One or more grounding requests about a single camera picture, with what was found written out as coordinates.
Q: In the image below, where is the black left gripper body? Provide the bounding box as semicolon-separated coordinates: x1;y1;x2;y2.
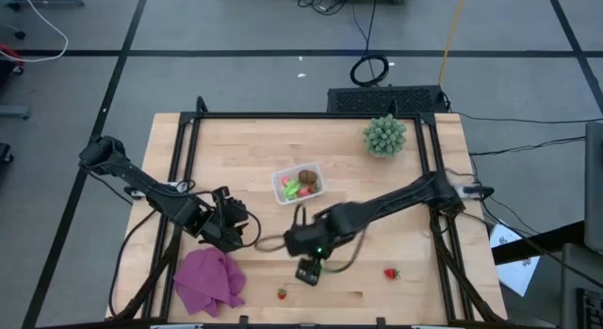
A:
190;186;249;254

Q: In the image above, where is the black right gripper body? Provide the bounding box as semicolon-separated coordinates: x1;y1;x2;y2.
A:
283;219;332;288

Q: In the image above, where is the green pepper slice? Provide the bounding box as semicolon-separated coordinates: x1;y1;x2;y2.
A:
282;178;302;202

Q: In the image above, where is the clear plastic tupperware container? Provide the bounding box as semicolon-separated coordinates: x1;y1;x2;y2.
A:
270;161;327;206

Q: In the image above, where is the purple cloth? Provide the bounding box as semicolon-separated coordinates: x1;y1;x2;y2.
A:
172;246;247;319

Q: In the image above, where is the green succulent plant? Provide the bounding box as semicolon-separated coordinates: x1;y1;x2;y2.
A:
361;113;408;159

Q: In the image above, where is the black perforated box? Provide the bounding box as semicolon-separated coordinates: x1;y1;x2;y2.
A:
326;84;449;116

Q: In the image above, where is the white printed paper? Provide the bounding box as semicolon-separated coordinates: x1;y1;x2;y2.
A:
488;218;542;298

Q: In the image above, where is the red object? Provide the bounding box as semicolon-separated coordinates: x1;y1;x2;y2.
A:
0;42;25;69

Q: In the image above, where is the grey cart base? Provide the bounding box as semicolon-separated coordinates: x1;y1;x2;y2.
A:
6;0;86;12

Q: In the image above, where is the grey cabinet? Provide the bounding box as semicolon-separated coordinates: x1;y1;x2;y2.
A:
583;121;603;255

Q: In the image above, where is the black cable bundle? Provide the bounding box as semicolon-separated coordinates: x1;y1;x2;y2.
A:
425;209;508;326
107;208;183;321

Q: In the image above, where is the black aluminium table frame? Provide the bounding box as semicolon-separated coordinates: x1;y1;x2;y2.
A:
104;95;509;329

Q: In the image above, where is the coiled black cable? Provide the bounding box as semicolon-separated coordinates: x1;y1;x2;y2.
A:
349;53;390;89

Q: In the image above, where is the thin black floor cable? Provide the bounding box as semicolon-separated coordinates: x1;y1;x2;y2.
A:
468;136;586;157
451;109;603;125

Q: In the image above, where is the white cable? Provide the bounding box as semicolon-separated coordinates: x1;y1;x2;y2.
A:
0;0;70;64

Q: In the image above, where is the yellow cable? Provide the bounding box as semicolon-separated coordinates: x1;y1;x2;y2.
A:
437;0;468;90

